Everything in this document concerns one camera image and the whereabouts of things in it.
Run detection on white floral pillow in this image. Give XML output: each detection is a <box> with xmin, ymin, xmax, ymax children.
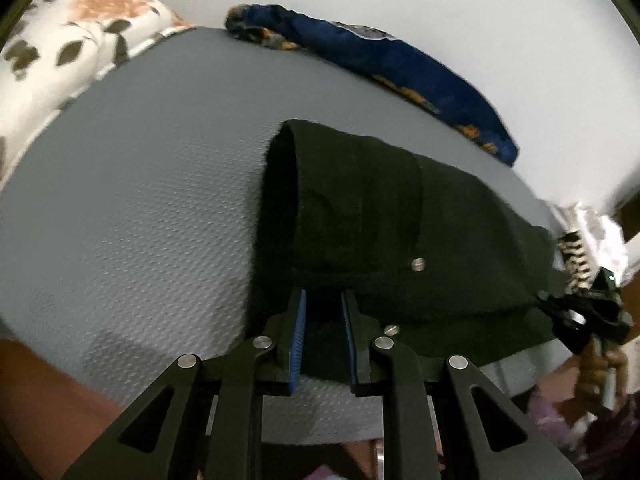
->
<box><xmin>1</xmin><ymin>0</ymin><xmax>193</xmax><ymax>181</ymax></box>

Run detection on purple patterned clothing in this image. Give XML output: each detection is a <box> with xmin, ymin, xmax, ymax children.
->
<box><xmin>512</xmin><ymin>388</ymin><xmax>639</xmax><ymax>478</ymax></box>

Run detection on blue patterned pillow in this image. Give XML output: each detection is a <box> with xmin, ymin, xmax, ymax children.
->
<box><xmin>224</xmin><ymin>4</ymin><xmax>518</xmax><ymax>167</ymax></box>

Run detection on grey textured mattress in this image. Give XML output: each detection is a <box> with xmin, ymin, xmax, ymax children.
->
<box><xmin>0</xmin><ymin>26</ymin><xmax>576</xmax><ymax>447</ymax></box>

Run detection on person's right hand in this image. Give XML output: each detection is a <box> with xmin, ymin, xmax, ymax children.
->
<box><xmin>574</xmin><ymin>341</ymin><xmax>628</xmax><ymax>417</ymax></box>

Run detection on black white striped cloth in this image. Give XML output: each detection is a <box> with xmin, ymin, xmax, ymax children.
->
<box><xmin>558</xmin><ymin>231</ymin><xmax>593</xmax><ymax>292</ymax></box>

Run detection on black pants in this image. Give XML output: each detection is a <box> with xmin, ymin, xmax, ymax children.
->
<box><xmin>246</xmin><ymin>119</ymin><xmax>562</xmax><ymax>366</ymax></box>

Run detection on white cloth pile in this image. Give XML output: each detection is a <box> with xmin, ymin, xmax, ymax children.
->
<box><xmin>550</xmin><ymin>203</ymin><xmax>631</xmax><ymax>286</ymax></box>

